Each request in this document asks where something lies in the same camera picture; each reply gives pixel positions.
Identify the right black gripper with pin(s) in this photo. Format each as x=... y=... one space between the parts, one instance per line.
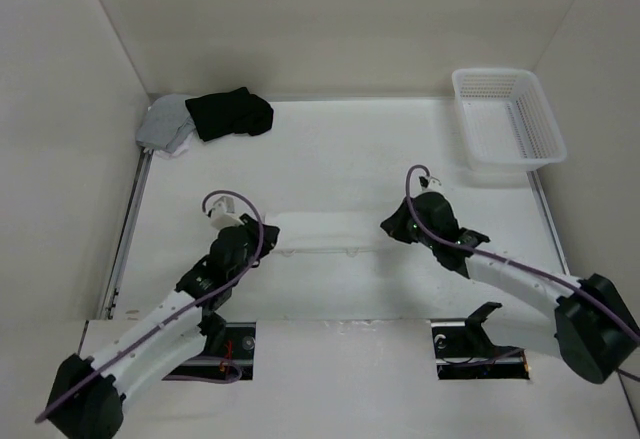
x=395 y=224

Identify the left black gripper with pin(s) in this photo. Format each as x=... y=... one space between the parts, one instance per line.
x=254 y=233

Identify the white tank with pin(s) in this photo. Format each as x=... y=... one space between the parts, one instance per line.
x=181 y=149
x=328 y=232

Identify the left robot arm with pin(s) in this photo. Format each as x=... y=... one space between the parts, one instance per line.
x=91 y=396

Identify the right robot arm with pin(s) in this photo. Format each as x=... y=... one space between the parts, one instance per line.
x=589 y=325

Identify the white folded tank top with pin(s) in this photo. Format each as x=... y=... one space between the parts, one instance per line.
x=181 y=149

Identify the black folded tank top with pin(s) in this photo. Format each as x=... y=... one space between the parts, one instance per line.
x=237 y=112

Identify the grey folded tank top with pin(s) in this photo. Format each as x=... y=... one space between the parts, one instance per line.
x=166 y=123

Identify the white plastic basket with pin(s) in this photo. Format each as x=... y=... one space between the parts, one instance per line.
x=506 y=121

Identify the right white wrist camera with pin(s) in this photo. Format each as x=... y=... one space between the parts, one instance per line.
x=430 y=184

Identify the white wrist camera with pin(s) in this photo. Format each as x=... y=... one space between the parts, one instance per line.
x=222 y=213
x=430 y=184

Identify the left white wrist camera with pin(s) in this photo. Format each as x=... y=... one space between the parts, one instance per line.
x=222 y=213

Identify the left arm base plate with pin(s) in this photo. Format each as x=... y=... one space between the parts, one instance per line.
x=225 y=359

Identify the right metal table rail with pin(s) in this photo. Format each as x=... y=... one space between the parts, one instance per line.
x=546 y=213

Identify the metal table rail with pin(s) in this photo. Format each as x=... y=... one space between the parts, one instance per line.
x=114 y=273
x=546 y=213

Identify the left metal table rail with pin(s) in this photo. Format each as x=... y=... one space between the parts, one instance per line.
x=114 y=273

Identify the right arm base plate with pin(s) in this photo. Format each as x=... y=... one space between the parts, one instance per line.
x=465 y=353

